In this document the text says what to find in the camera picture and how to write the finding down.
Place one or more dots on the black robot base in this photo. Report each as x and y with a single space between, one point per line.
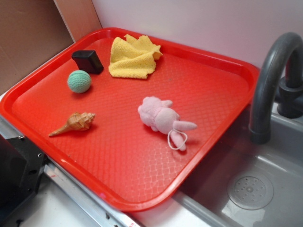
21 166

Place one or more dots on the green dimpled ball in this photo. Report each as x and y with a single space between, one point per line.
79 81

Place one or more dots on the pink plush bunny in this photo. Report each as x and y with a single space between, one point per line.
160 117

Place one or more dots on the yellow cloth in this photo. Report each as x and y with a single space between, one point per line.
133 58

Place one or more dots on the grey plastic sink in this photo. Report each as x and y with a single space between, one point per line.
241 184

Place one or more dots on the tan conch seashell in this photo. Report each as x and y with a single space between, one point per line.
76 122

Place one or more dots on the red plastic tray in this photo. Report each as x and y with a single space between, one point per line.
119 158

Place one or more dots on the brown cardboard panel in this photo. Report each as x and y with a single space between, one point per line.
34 31

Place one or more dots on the grey toy faucet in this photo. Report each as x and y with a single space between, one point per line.
280 80

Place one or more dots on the black rectangular block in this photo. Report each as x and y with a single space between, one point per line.
88 61

